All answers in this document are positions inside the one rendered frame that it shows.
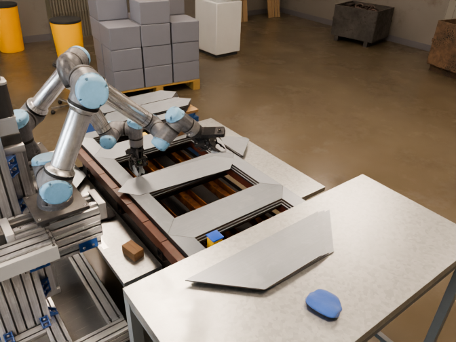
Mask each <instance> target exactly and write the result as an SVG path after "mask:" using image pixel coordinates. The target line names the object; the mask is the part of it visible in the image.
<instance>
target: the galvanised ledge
mask: <svg viewBox="0 0 456 342"><path fill-rule="evenodd" d="M92 189H95V190H96V192H97V193H98V194H99V196H101V198H102V199H103V200H104V201H105V204H106V206H107V207H109V208H110V209H112V211H114V213H115V214H116V217H114V218H110V219H109V220H105V219H102V220H101V224H102V232H103V235H102V236H101V238H102V240H103V241H104V242H105V244H106V245H107V246H108V247H109V248H107V249H105V250H103V249H102V247H101V246H100V245H98V246H97V247H96V249H97V250H98V251H99V253H100V254H101V256H102V257H103V259H104V260H105V261H106V263H107V264H108V266H109V267H110V268H111V270H112V271H113V273H114V274H115V275H116V277H117V279H118V280H119V281H120V282H121V284H122V285H123V287H126V286H129V285H131V284H133V283H135V282H137V281H139V280H141V279H143V278H145V277H147V276H149V275H151V274H154V273H156V272H158V271H160V270H162V265H161V264H160V262H159V261H158V260H157V259H156V258H155V257H154V256H153V255H152V253H151V252H150V251H149V250H148V248H147V247H146V246H145V245H144V244H143V243H142V242H141V240H140V239H139V238H138V237H137V236H136V234H135V233H134V232H133V231H132V230H131V228H129V227H128V225H127V224H126V223H125V222H124V220H123V219H122V218H121V217H120V215H118V213H116V211H115V210H114V209H113V208H112V206H111V205H110V204H109V203H108V201H107V200H106V199H105V198H104V197H103V196H102V195H101V194H100V192H99V191H98V190H97V189H96V188H95V186H94V185H93V184H92V183H91V182H90V181H89V180H88V178H87V177H85V178H84V179H83V181H82V182H81V183H80V184H79V186H78V187H77V190H78V191H79V192H80V194H84V193H88V191H89V190H92ZM130 240H132V241H134V242H135V243H137V244H138V245H139V246H141V247H142V248H144V257H142V258H141V259H139V260H137V261H136V262H134V261H133V260H132V259H130V258H129V257H128V256H126V255H125V254H124V253H123V252H122V247H121V245H123V244H125V243H126V242H128V241H130Z"/></svg>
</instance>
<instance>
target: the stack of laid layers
mask: <svg viewBox="0 0 456 342"><path fill-rule="evenodd" d="M93 139H94V140H95V141H96V142H100V137H99V136H98V137H95V138H93ZM189 142H192V143H193V144H195V143H194V140H193V139H192V138H182V139H180V140H176V141H173V142H172V143H171V145H170V146H169V147H168V149H169V148H172V147H176V146H179V145H182V144H185V143H189ZM81 147H82V148H83V150H84V151H85V152H86V153H87V154H88V155H89V156H90V157H91V158H92V159H93V160H94V161H95V162H96V163H97V164H98V165H99V166H100V167H101V168H102V169H103V170H104V172H105V173H106V174H107V175H108V176H109V177H110V178H111V179H112V180H113V181H114V182H115V184H116V185H117V186H118V187H119V188H121V187H122V186H121V185H120V184H119V183H118V182H117V181H116V180H115V179H114V178H113V177H112V176H111V174H110V173H109V172H108V171H107V170H106V169H105V168H104V167H103V166H102V165H101V164H100V163H99V162H98V160H97V159H96V158H95V157H94V156H93V155H92V154H91V153H90V152H89V151H88V150H87V149H86V148H85V147H84V146H83V145H81ZM158 151H160V150H159V149H158V148H156V147H152V148H150V149H145V150H144V151H143V153H144V154H145V155H149V154H152V153H156V152H158ZM205 152H206V153H207V154H205V155H202V156H199V157H196V158H193V159H190V160H187V161H184V162H181V163H179V164H175V165H173V166H169V167H167V168H163V169H161V170H165V169H168V168H173V167H175V166H180V165H183V164H188V163H190V162H195V161H197V160H201V159H205V158H208V157H212V156H219V157H228V158H233V156H234V153H211V149H209V148H208V150H206V151H205ZM129 156H130V155H125V156H122V157H118V158H115V160H116V161H117V162H118V163H119V164H120V163H123V162H126V161H128V160H130V158H129ZM229 170H232V171H233V172H235V173H236V174H237V175H238V176H240V177H242V178H243V179H244V180H245V181H247V182H249V183H250V184H251V185H253V186H254V185H257V184H259V182H257V181H256V180H254V179H253V178H252V177H250V176H248V175H247V174H246V173H245V172H243V171H241V170H240V169H239V168H237V167H236V166H234V165H233V164H232V165H231V168H230V169H229ZM229 170H225V171H222V172H218V173H215V174H211V175H208V176H204V177H201V178H197V179H195V180H190V181H188V182H185V183H181V184H178V185H174V186H171V187H167V188H165V189H160V190H157V191H153V192H150V194H151V195H152V196H153V197H154V198H156V197H159V196H161V195H164V194H167V193H169V192H172V191H176V190H177V189H181V188H183V187H186V186H189V185H192V184H194V183H197V182H200V181H202V180H205V179H207V178H210V177H213V176H216V175H218V174H221V173H224V172H226V171H229ZM158 171H160V170H157V171H154V172H158ZM151 173H153V172H151ZM125 194H126V195H127V196H128V197H129V198H130V199H131V200H132V201H133V203H135V204H136V206H137V207H138V208H139V209H140V210H141V211H142V212H143V213H144V214H145V215H146V216H147V218H148V219H149V220H150V221H151V222H152V223H153V224H154V225H155V226H156V227H157V228H158V229H159V230H160V231H161V232H162V233H163V234H164V235H165V236H166V237H167V239H168V240H169V241H170V242H171V243H172V244H173V245H174V246H175V247H176V248H177V249H178V251H179V252H180V253H181V254H182V255H183V256H184V257H185V258H187V257H189V256H188V255H187V254H186V253H185V252H184V251H183V250H182V249H181V248H180V246H179V245H178V244H177V243H176V242H175V241H174V240H173V239H172V238H171V237H170V236H169V235H168V234H167V233H166V232H165V231H164V230H163V229H162V228H161V227H160V226H159V225H158V224H157V223H156V222H155V221H154V220H153V219H152V217H151V216H150V215H149V214H148V213H147V212H146V211H145V210H144V209H143V208H142V207H141V206H140V205H139V204H138V202H137V201H136V200H135V199H134V198H133V197H132V196H131V195H130V194H129V193H125ZM279 206H282V207H284V208H285V209H287V210H288V209H290V208H292V207H294V206H292V205H291V204H289V203H288V202H286V201H285V200H284V199H279V200H277V201H275V202H273V203H270V204H268V205H266V206H263V207H262V208H259V209H257V210H255V211H253V212H250V213H248V214H246V215H244V216H241V217H240V218H237V219H235V220H233V221H230V222H228V223H226V224H224V225H221V226H220V227H217V228H215V229H213V230H211V231H208V232H206V233H204V234H201V235H199V236H197V237H195V239H196V240H197V241H198V242H199V243H202V242H204V241H206V240H207V236H206V234H207V233H210V232H212V231H214V230H217V231H218V232H219V233H223V232H225V231H227V230H230V229H232V228H234V227H236V226H238V225H241V224H242V223H245V222H247V221H249V220H251V219H253V218H255V217H258V216H260V215H262V214H264V213H266V212H269V211H270V210H273V209H275V208H277V207H279Z"/></svg>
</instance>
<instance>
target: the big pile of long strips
mask: <svg viewBox="0 0 456 342"><path fill-rule="evenodd" d="M128 98H130V99H132V100H133V101H134V102H136V103H137V104H139V105H140V106H141V107H143V108H144V109H146V110H148V112H150V113H152V114H154V115H161V114H164V113H166V111H167V110H168V109H169V108H170V107H178V108H180V109H181V110H183V111H184V112H187V109H188V108H189V106H190V102H191V98H179V97H178V94H177V93H176V92H173V91H164V90H160V91H156V92H150V93H146V94H141V95H138V96H131V97H128ZM100 110H101V111H102V113H103V115H104V116H105V117H106V119H107V121H127V120H128V118H127V117H126V116H124V115H122V114H121V113H119V112H118V111H116V110H115V109H113V108H112V107H110V106H109V105H107V104H104V105H102V106H101V107H100Z"/></svg>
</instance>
